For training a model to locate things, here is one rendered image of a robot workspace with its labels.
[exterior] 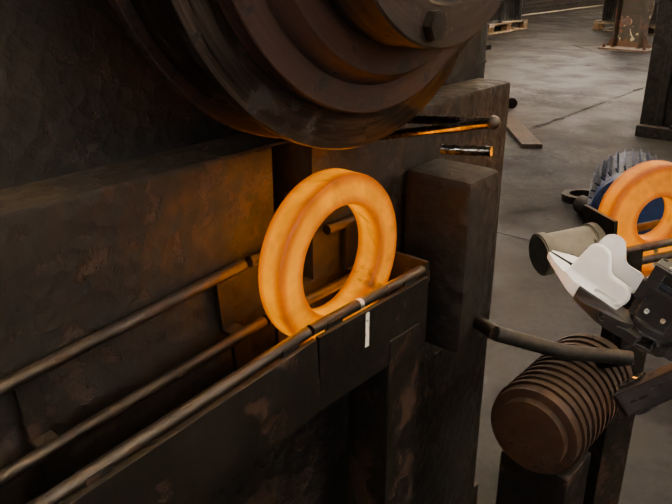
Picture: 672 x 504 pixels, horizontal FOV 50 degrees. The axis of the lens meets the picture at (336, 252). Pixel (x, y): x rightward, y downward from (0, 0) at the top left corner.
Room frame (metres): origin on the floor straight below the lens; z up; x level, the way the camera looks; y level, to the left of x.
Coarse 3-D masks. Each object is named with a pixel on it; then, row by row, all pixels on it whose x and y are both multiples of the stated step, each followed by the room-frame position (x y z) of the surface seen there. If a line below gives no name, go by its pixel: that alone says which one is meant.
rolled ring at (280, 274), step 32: (320, 192) 0.66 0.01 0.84; (352, 192) 0.70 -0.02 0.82; (384, 192) 0.74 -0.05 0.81; (288, 224) 0.64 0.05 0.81; (320, 224) 0.66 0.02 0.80; (384, 224) 0.74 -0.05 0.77; (288, 256) 0.63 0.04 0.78; (384, 256) 0.74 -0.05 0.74; (288, 288) 0.63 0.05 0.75; (352, 288) 0.73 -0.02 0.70; (288, 320) 0.63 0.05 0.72
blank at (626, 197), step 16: (656, 160) 0.97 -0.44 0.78; (624, 176) 0.95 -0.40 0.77; (640, 176) 0.94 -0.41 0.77; (656, 176) 0.94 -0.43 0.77; (608, 192) 0.95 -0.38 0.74; (624, 192) 0.93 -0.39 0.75; (640, 192) 0.94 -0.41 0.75; (656, 192) 0.94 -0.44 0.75; (608, 208) 0.94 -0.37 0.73; (624, 208) 0.93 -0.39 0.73; (640, 208) 0.94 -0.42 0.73; (624, 224) 0.93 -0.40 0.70; (640, 240) 0.94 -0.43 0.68
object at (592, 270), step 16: (592, 256) 0.63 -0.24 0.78; (608, 256) 0.62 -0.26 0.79; (560, 272) 0.65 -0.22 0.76; (576, 272) 0.64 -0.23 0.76; (592, 272) 0.63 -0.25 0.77; (608, 272) 0.62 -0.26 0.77; (576, 288) 0.63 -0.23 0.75; (592, 288) 0.63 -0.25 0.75; (608, 288) 0.62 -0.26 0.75; (624, 288) 0.61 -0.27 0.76; (608, 304) 0.61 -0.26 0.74; (624, 304) 0.61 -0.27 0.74
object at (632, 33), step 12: (624, 0) 8.97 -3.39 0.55; (636, 0) 8.88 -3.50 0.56; (648, 0) 8.78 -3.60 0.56; (624, 12) 8.95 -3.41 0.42; (636, 12) 8.86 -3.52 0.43; (648, 12) 8.82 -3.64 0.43; (624, 24) 8.94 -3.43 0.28; (636, 24) 8.85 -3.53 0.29; (648, 24) 8.87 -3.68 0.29; (612, 36) 8.89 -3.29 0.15; (624, 36) 8.93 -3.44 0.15; (636, 36) 8.83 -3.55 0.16; (600, 48) 8.91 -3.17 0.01; (612, 48) 8.82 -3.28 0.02; (624, 48) 8.79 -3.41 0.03; (636, 48) 8.70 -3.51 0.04; (648, 48) 8.73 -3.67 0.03
